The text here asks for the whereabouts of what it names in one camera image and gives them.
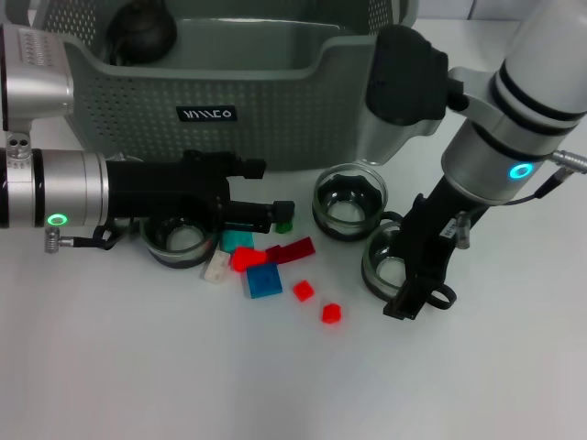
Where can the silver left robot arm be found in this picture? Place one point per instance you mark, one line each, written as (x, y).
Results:
(69, 188)

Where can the grey-green perforated storage bin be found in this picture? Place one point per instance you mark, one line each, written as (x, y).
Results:
(275, 114)

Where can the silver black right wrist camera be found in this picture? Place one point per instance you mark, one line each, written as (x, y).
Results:
(403, 78)

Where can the teal toy brick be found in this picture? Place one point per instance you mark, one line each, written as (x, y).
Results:
(238, 240)

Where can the red sloped toy block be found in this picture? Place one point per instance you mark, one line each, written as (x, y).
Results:
(245, 259)

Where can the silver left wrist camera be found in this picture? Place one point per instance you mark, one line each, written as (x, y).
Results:
(32, 78)

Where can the dark red flat brick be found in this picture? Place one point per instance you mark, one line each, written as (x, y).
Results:
(295, 249)

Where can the small red toy block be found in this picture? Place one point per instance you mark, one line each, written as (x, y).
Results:
(303, 291)
(331, 314)

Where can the blue square toy brick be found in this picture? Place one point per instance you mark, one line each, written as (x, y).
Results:
(263, 280)

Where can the white long toy brick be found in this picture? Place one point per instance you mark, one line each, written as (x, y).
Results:
(215, 269)

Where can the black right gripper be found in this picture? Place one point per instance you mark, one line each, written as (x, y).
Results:
(431, 229)

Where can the green sloped toy block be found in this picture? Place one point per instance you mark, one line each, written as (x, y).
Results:
(284, 227)

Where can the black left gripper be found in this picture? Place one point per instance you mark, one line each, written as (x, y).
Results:
(151, 183)

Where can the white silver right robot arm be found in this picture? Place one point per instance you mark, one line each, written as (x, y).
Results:
(527, 101)

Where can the black round teapot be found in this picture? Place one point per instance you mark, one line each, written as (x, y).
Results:
(147, 36)

